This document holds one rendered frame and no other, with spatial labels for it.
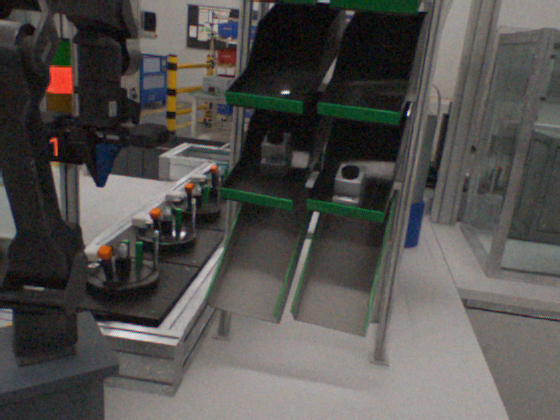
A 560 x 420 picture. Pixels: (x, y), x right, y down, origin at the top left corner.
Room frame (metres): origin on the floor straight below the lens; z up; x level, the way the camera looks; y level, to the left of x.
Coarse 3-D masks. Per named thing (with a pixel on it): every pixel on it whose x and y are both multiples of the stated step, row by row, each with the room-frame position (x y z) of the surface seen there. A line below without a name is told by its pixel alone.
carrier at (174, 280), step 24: (96, 264) 0.96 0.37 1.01; (120, 264) 0.95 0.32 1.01; (144, 264) 1.02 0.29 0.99; (168, 264) 1.07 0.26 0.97; (48, 288) 0.91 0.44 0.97; (96, 288) 0.90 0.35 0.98; (120, 288) 0.90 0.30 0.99; (144, 288) 0.92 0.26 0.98; (168, 288) 0.96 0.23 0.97; (120, 312) 0.85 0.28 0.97; (144, 312) 0.85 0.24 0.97; (168, 312) 0.88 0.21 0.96
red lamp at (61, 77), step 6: (54, 72) 1.08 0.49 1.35; (60, 72) 1.08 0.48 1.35; (66, 72) 1.09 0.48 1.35; (54, 78) 1.08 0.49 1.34; (60, 78) 1.08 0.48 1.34; (66, 78) 1.09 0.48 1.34; (54, 84) 1.08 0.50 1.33; (60, 84) 1.08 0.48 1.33; (66, 84) 1.09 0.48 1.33; (48, 90) 1.08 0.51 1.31; (54, 90) 1.08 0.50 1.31; (60, 90) 1.08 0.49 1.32; (66, 90) 1.09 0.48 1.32
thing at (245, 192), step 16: (320, 96) 1.07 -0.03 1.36; (256, 112) 1.01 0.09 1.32; (272, 112) 1.10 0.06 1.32; (304, 112) 1.10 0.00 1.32; (256, 128) 1.02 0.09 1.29; (272, 128) 1.08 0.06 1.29; (288, 128) 1.08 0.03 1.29; (304, 128) 1.08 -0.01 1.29; (320, 128) 0.98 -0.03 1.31; (256, 144) 1.03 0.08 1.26; (304, 144) 1.03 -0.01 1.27; (320, 144) 0.99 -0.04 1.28; (240, 160) 0.95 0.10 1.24; (256, 160) 0.98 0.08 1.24; (304, 160) 0.98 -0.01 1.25; (240, 176) 0.94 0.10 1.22; (256, 176) 0.94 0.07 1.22; (288, 176) 0.94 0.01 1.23; (304, 176) 0.90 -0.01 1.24; (224, 192) 0.87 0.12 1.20; (240, 192) 0.86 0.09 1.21; (256, 192) 0.89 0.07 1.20; (272, 192) 0.89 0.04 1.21; (288, 192) 0.89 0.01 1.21; (272, 208) 0.86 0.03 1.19; (288, 208) 0.85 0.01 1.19
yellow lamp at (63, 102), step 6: (48, 96) 1.08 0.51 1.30; (54, 96) 1.08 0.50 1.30; (60, 96) 1.08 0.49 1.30; (66, 96) 1.09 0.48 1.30; (72, 96) 1.11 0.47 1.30; (48, 102) 1.08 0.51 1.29; (54, 102) 1.08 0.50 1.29; (60, 102) 1.08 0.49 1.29; (66, 102) 1.09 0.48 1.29; (72, 102) 1.11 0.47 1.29; (48, 108) 1.08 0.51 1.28; (54, 108) 1.08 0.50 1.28; (60, 108) 1.08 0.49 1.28; (66, 108) 1.09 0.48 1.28; (72, 108) 1.11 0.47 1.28; (72, 114) 1.11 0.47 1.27
